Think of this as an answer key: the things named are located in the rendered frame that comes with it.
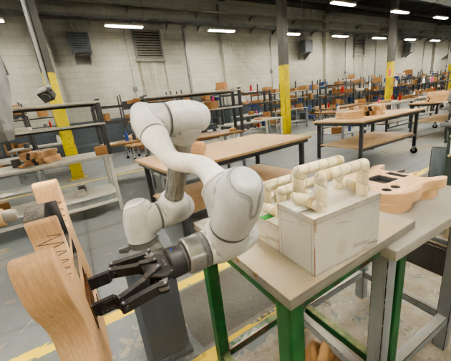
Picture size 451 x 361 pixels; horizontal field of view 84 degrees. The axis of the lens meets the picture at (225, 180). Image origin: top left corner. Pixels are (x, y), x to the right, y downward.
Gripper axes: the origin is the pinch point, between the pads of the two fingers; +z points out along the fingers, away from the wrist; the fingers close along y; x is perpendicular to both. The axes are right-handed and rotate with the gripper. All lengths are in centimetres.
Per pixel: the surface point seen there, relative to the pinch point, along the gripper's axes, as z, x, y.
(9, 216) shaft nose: 8.3, 18.8, 7.1
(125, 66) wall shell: -256, 41, 1128
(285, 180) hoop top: -65, 4, 12
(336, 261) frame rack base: -59, -9, -16
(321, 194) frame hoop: -55, 11, -11
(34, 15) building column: 1, 149, 726
